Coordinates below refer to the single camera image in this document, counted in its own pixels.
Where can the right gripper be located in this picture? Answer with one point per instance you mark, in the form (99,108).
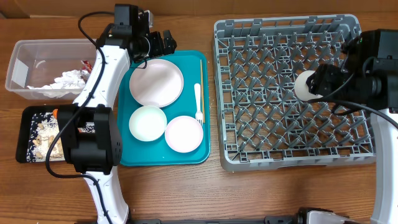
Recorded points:
(319,82)

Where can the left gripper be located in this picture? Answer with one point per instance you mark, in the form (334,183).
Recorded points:
(160,48)

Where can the white paper cup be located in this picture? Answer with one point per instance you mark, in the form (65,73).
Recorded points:
(301,88)

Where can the large white plate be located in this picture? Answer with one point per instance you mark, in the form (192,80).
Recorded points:
(159,84)

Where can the white bowl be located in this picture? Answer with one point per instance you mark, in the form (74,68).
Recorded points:
(147,123)

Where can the red snack wrapper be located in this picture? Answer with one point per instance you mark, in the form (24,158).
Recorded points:
(86,66)

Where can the white napkin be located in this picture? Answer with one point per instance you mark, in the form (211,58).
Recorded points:
(70,80)

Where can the orange carrot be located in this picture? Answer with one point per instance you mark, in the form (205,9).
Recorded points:
(55,112)

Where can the peanuts and rice leftovers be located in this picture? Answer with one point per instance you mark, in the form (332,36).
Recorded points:
(43,129)

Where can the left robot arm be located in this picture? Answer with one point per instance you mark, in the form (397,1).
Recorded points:
(88,130)

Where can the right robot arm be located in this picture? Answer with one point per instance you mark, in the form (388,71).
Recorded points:
(374,54)

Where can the grey dishwasher rack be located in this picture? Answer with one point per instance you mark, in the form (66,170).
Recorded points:
(262,125)

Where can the wooden chopstick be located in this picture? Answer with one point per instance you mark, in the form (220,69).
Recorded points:
(202,92)

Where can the white plastic fork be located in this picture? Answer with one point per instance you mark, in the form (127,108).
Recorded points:
(198,114)

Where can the teal serving tray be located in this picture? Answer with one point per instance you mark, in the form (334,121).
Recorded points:
(193,66)

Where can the clear plastic bin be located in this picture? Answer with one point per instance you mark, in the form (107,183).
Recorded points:
(37,62)

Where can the black tray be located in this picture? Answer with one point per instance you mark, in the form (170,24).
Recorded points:
(22,144)

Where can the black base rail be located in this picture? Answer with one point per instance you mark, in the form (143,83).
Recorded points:
(267,220)

